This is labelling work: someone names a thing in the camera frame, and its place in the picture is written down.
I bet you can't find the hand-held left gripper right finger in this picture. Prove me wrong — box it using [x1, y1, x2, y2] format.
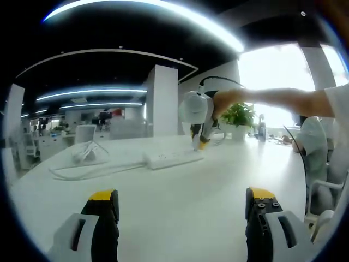
[245, 187, 314, 262]

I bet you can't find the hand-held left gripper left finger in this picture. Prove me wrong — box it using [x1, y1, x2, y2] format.
[48, 189, 120, 262]

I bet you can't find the white power strip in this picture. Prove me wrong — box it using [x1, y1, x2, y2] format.
[143, 150, 205, 170]

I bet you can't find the white desk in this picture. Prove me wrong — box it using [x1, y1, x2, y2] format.
[8, 133, 309, 262]

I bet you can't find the straight ceiling light strip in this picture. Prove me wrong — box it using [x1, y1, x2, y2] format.
[58, 102, 145, 109]
[37, 88, 148, 100]

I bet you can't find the curved ceiling light strip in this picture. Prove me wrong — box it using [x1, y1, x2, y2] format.
[42, 0, 245, 52]

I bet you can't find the person's right hand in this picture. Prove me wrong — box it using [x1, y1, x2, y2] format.
[212, 88, 246, 120]

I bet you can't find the green potted plant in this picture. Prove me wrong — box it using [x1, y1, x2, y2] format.
[220, 102, 258, 142]

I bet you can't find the dark bottle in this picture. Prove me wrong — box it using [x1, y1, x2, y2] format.
[257, 114, 267, 142]

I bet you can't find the grey office chair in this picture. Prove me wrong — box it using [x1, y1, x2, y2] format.
[305, 163, 347, 222]

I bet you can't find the mesh office chair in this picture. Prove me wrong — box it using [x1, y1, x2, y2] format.
[75, 124, 97, 144]

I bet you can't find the white ceiling track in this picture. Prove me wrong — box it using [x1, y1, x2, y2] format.
[15, 48, 200, 82]

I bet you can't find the person's white shirt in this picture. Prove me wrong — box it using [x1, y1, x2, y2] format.
[324, 84, 349, 118]

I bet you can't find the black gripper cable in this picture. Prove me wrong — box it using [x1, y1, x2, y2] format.
[197, 75, 246, 95]

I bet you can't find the white power strip cable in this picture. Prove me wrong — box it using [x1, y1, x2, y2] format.
[49, 160, 145, 181]

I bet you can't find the white cable bundle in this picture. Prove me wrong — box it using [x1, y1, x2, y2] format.
[70, 140, 110, 164]

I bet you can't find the red wall screen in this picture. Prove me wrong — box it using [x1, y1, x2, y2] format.
[99, 108, 122, 120]

